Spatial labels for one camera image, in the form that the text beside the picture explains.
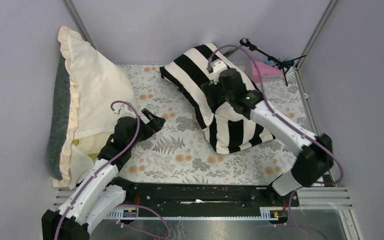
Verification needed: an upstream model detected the black white striped pillowcase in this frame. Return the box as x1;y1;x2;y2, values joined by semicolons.
159;43;276;155

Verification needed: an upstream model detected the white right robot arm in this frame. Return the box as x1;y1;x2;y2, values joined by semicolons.
202;67;334;206

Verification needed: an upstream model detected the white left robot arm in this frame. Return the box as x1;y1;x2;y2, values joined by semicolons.
41;108;166;240

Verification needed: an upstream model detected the cream ruffled pillow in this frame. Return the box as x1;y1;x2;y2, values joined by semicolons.
52;26;140;189

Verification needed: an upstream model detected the pink plastic toy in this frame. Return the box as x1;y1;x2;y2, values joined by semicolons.
250;61;283;83

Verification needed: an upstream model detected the floral patterned table mat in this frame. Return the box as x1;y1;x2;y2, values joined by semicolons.
119;65;295;185

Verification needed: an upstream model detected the cream yellow-trimmed cloth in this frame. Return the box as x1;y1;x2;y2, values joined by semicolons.
72;132;113;159

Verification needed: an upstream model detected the dark green cushion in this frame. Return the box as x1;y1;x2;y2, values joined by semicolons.
46;56;71;181

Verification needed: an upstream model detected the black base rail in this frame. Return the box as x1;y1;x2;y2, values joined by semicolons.
110;177;300;219

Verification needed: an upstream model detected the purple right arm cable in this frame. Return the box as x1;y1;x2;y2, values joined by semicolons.
206;44;345;186

